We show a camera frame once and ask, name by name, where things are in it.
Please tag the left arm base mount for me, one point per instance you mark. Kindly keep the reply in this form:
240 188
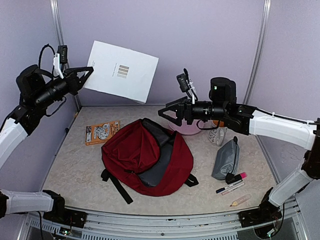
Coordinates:
68 217

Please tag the patterned mug orange inside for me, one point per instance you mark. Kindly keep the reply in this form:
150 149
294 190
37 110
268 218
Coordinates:
217 135

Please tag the orange treehouse book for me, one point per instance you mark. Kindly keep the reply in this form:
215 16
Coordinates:
101 133

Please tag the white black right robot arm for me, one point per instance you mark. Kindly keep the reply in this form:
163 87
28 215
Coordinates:
250 120

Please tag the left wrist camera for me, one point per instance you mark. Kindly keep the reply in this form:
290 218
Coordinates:
63 54

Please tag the aluminium corner post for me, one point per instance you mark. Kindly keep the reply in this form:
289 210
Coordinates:
259 51
59 33

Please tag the aluminium front rail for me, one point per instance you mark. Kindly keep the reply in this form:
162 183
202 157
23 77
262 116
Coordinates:
214 226

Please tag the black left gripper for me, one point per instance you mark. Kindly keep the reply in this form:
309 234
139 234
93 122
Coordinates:
74 83

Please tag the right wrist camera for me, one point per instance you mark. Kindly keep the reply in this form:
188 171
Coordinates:
183 83

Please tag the grey pencil case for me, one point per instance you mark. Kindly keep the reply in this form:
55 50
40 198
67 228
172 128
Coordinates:
226 161

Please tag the right aluminium corner post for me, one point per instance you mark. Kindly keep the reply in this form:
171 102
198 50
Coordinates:
259 51

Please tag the white paper notebook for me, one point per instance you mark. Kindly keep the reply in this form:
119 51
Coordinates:
121 71

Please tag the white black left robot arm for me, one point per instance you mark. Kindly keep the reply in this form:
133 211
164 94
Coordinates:
39 89

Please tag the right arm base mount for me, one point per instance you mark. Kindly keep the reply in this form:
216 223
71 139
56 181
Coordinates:
256 216

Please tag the pink highlighter black cap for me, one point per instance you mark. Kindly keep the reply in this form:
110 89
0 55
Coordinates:
232 178

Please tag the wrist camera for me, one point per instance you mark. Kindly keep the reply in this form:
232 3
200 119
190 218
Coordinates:
63 54
183 83

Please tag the white pen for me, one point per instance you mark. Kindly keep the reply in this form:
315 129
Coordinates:
232 189

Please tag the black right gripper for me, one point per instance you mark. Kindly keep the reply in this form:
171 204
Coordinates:
184 108

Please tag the pink plastic plate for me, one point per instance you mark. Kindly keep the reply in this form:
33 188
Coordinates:
185 129

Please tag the blue capped marker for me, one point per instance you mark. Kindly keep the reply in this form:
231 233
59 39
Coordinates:
219 191

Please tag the left aluminium corner post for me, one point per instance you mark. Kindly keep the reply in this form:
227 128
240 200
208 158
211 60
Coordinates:
59 33

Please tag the red student backpack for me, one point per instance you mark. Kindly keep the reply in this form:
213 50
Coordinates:
148 158

